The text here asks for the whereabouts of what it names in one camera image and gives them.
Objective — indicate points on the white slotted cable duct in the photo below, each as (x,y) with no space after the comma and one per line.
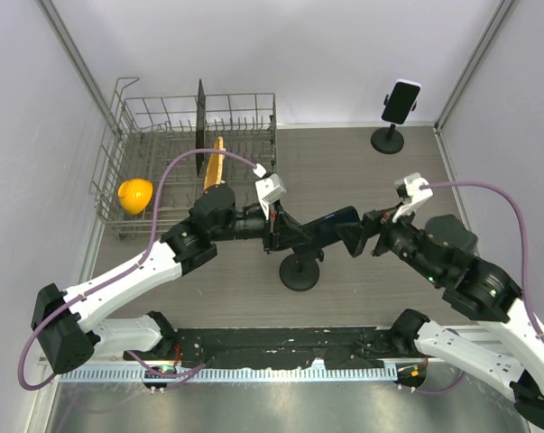
(316,373)

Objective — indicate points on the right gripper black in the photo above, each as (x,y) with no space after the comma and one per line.
(354,235)

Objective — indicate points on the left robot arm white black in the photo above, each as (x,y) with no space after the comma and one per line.
(71,325)

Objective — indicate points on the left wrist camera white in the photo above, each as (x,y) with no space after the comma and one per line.
(269,189)

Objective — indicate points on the grey wire dish rack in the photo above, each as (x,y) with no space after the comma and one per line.
(143,135)

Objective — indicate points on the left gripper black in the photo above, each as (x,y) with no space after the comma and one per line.
(281,231)

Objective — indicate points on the yellow bowl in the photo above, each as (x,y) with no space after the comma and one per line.
(135,195)

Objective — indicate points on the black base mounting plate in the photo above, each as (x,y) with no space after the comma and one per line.
(284,348)

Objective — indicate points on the black plate upright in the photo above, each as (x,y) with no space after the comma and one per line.
(200,126)

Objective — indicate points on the black smartphone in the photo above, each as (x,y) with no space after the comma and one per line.
(323,230)

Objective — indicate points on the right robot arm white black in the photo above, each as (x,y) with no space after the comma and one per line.
(442,253)

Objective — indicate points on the orange wooden plate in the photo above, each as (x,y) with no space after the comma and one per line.
(215,165)

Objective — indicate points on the lavender smartphone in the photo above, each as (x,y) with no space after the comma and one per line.
(401,101)

